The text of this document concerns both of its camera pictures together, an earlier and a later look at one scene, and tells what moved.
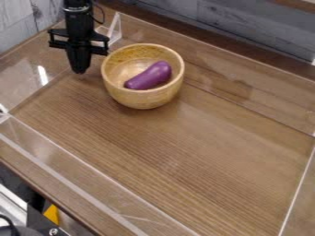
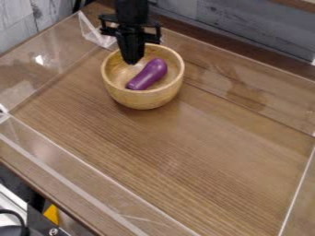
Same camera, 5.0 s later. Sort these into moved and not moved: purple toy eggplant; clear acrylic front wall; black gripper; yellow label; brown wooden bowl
Moved: black gripper; purple toy eggplant
Not moved: clear acrylic front wall; brown wooden bowl; yellow label
